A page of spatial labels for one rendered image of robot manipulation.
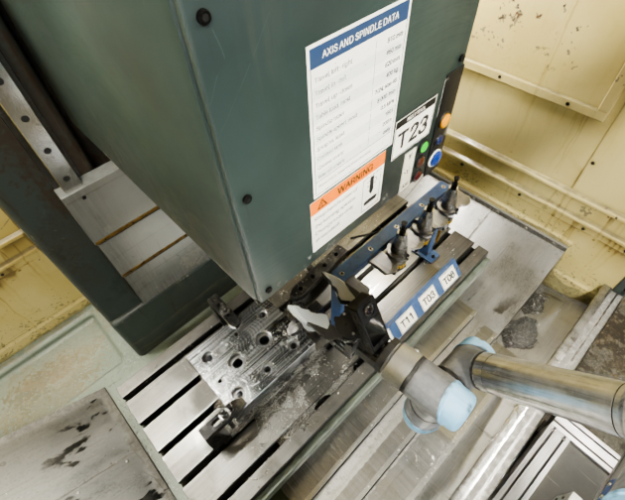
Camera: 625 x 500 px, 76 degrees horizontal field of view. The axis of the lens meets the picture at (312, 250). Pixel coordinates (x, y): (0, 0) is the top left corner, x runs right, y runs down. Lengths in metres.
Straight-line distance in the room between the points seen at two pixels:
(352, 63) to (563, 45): 1.00
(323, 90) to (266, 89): 0.08
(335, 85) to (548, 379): 0.55
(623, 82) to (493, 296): 0.78
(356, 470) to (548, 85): 1.27
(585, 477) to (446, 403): 1.44
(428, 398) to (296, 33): 0.57
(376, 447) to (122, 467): 0.80
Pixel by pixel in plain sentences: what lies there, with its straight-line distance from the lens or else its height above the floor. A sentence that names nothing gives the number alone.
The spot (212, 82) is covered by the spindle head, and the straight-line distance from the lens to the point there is 0.36.
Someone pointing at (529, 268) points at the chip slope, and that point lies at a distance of 1.71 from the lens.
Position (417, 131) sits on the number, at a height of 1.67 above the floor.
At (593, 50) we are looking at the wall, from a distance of 1.40.
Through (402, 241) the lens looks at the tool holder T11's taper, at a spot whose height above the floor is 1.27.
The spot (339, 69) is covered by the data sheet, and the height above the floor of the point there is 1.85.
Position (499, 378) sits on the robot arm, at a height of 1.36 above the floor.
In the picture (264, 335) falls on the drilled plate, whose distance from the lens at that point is 1.22.
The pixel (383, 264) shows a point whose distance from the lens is 1.05.
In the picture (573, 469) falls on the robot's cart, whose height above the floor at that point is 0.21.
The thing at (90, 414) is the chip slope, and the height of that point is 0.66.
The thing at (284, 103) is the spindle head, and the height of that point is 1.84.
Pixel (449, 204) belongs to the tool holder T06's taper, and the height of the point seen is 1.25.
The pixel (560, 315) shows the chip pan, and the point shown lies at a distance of 1.82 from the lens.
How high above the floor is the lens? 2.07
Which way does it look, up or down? 52 degrees down
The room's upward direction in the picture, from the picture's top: 4 degrees counter-clockwise
